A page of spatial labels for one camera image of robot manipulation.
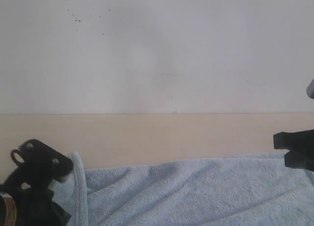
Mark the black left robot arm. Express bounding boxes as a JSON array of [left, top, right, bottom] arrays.
[[0, 139, 74, 226]]

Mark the light blue terry towel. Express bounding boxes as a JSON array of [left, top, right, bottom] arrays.
[[52, 153, 314, 226]]

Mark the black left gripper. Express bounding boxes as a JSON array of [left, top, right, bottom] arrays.
[[0, 139, 74, 226]]

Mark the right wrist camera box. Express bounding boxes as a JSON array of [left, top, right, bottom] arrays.
[[306, 79, 314, 99]]

